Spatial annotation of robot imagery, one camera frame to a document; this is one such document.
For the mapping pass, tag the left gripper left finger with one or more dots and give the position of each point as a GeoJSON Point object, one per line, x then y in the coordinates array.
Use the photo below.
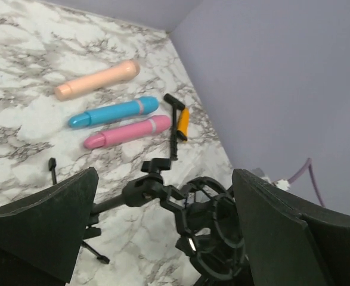
{"type": "Point", "coordinates": [41, 234]}

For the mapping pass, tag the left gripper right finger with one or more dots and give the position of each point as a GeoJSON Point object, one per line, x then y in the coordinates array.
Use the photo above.
{"type": "Point", "coordinates": [290, 241]}

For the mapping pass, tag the black tripod mic stand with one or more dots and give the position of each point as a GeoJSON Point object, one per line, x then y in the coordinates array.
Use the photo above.
{"type": "Point", "coordinates": [206, 220]}

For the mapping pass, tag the pink microphone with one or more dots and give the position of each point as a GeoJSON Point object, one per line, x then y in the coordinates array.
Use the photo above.
{"type": "Point", "coordinates": [151, 126]}

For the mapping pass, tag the blue microphone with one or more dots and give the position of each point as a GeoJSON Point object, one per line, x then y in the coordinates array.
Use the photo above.
{"type": "Point", "coordinates": [115, 112]}

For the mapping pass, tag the beige microphone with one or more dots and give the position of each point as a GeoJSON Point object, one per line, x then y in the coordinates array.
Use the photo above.
{"type": "Point", "coordinates": [122, 72]}

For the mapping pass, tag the orange handled tool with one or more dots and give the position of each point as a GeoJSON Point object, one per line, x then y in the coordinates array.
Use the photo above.
{"type": "Point", "coordinates": [180, 121]}

